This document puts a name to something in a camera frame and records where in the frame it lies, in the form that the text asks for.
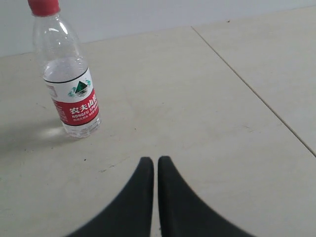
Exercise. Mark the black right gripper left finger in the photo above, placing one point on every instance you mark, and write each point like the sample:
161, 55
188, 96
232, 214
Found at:
130, 212

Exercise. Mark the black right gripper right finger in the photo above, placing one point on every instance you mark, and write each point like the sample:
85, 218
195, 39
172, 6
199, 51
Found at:
182, 213

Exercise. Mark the clear plastic water bottle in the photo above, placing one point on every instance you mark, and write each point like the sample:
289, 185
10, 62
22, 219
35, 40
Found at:
64, 69

